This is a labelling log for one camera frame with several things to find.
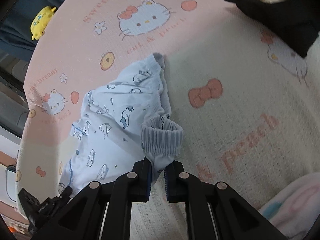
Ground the pastel fleece blanket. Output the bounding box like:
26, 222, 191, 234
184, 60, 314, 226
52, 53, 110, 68
259, 172, 319, 239

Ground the light blue printed baby garment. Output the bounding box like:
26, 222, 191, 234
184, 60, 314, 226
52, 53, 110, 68
58, 53, 183, 194

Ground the pink cream cartoon bed sheet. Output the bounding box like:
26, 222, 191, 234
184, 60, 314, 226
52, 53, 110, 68
15, 0, 320, 240

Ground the yellow plush toy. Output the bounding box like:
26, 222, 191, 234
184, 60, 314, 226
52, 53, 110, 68
30, 6, 56, 40

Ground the black storage bag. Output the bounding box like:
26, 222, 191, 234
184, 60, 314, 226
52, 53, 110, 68
224, 0, 319, 58

